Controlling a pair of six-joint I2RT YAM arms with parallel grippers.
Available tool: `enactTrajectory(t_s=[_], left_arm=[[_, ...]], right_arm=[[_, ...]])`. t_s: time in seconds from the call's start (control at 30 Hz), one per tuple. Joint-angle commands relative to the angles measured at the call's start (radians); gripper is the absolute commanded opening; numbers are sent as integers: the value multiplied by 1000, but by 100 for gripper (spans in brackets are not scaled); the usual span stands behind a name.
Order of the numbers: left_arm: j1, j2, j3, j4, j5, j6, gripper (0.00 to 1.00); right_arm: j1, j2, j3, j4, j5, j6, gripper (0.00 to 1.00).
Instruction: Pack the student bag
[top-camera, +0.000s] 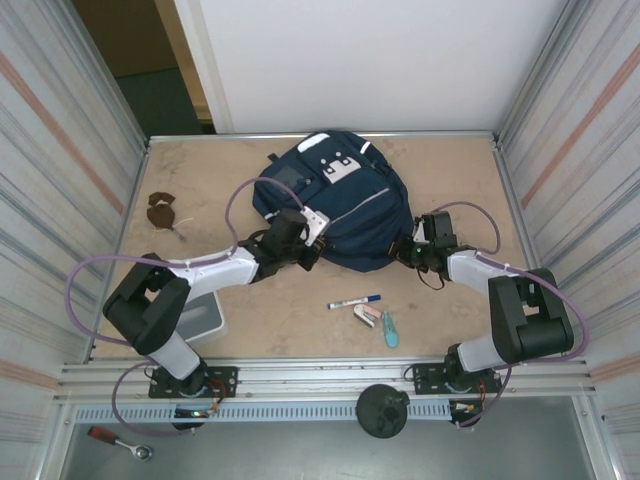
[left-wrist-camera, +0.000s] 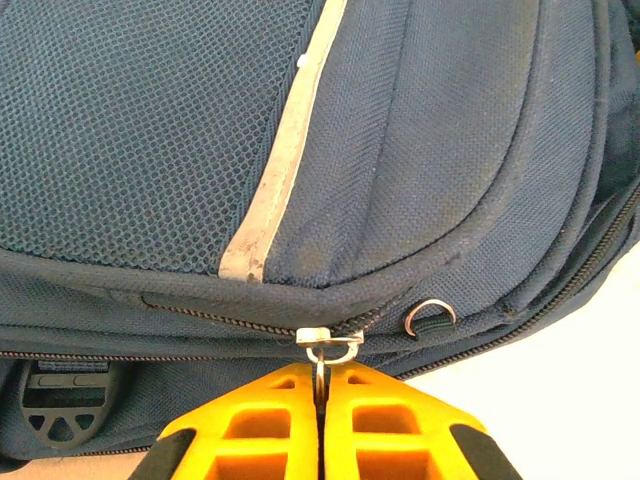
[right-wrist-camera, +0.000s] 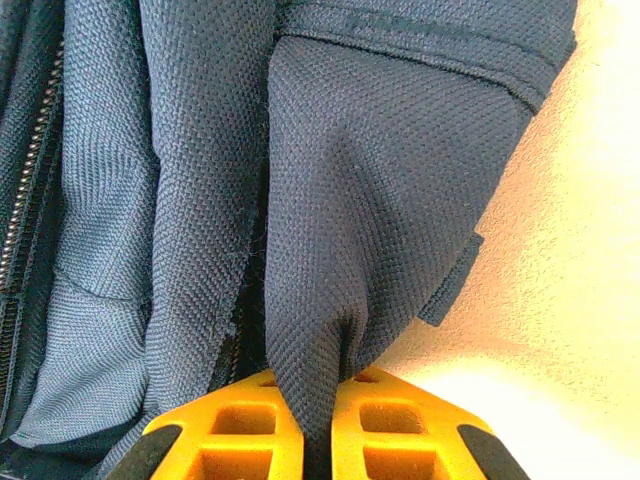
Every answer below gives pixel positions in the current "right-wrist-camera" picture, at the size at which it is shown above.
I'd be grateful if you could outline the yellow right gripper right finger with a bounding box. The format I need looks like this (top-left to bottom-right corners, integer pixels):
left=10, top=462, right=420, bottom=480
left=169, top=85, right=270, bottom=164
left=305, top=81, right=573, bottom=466
left=328, top=363, right=534, bottom=480

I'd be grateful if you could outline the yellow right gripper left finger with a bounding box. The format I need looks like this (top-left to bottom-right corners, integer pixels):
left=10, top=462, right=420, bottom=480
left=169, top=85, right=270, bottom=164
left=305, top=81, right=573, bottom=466
left=98, top=368, right=307, bottom=480

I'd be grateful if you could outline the navy blue backpack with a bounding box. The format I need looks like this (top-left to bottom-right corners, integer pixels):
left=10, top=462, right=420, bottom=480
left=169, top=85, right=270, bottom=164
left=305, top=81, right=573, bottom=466
left=0, top=0, right=579, bottom=480

